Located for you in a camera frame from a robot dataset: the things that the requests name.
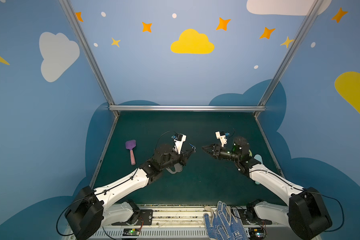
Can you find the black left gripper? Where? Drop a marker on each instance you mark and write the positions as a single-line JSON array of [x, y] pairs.
[[183, 157]]

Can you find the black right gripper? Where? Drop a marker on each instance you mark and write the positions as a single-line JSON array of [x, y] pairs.
[[217, 151]]

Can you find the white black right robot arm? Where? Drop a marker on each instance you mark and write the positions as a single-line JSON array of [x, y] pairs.
[[304, 211]]

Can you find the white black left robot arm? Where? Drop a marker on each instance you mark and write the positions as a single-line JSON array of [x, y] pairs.
[[90, 209]]

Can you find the blue dotted work glove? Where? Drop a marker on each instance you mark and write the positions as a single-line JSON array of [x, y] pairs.
[[224, 223]]

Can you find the right green circuit board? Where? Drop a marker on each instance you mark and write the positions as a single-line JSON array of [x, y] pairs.
[[256, 233]]

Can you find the green circuit board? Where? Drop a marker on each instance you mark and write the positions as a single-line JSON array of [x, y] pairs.
[[256, 233], [131, 232]]

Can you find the left green circuit board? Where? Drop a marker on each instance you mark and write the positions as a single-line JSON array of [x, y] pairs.
[[131, 232]]

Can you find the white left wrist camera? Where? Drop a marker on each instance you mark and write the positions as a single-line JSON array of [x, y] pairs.
[[178, 140]]

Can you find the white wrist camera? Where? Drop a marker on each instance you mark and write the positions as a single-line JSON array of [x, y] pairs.
[[222, 136], [178, 140]]

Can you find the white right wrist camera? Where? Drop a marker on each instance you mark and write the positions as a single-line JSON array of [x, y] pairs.
[[222, 136]]

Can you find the purple toy shovel pink handle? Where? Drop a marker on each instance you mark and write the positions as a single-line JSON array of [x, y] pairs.
[[130, 145]]

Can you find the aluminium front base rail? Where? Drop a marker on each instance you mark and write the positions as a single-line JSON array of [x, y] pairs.
[[155, 222]]

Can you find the aluminium back frame rail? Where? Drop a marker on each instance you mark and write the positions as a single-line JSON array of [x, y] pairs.
[[187, 108]]

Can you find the aluminium left corner post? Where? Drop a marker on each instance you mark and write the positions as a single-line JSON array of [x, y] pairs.
[[76, 26]]

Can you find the aluminium corner post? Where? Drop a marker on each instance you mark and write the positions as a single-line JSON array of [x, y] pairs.
[[292, 50], [76, 26]]

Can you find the aluminium right corner post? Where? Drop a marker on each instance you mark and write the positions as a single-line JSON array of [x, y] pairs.
[[292, 50]]

